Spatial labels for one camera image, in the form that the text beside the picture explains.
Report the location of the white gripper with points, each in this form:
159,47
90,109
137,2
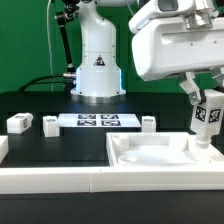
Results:
164,47

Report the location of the white square table top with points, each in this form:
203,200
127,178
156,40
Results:
158,149

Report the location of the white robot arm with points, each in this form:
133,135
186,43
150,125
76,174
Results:
98,77

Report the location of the white sheet with tags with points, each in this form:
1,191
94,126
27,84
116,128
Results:
98,120

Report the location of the white U-shaped fence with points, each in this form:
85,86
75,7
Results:
108,179

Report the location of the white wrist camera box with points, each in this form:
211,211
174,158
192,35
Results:
152,9

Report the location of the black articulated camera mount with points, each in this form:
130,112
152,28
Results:
67,15

